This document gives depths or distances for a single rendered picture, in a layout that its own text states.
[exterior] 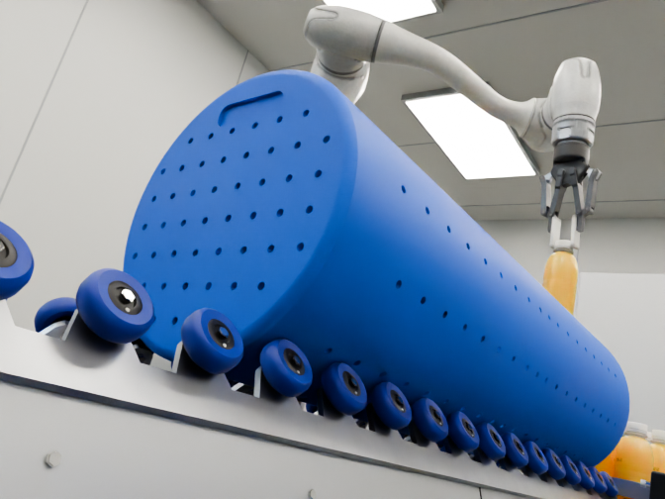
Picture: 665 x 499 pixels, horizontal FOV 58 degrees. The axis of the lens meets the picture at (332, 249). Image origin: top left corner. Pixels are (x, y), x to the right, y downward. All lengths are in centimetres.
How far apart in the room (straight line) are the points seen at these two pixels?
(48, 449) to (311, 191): 26
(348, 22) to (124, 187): 250
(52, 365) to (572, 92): 130
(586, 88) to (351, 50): 53
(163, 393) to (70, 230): 320
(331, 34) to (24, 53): 232
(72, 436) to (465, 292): 39
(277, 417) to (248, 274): 11
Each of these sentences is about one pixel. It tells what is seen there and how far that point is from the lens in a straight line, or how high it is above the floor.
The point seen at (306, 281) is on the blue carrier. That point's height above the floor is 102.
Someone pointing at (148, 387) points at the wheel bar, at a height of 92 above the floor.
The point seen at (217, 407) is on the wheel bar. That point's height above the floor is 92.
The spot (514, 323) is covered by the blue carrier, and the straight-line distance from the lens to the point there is 71.
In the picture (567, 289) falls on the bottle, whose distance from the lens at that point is 134.
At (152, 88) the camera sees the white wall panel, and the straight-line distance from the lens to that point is 396.
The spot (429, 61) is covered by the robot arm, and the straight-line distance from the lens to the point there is 147.
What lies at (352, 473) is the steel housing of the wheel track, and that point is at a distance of 51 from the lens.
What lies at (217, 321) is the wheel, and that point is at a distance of 41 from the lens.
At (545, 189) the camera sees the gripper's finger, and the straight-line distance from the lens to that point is 145.
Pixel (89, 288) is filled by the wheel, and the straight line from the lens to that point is 35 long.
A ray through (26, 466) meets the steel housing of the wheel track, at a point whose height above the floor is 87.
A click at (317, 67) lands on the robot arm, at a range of 158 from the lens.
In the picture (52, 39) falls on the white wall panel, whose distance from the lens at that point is 365.
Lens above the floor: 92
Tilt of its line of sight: 17 degrees up
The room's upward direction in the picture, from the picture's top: 14 degrees clockwise
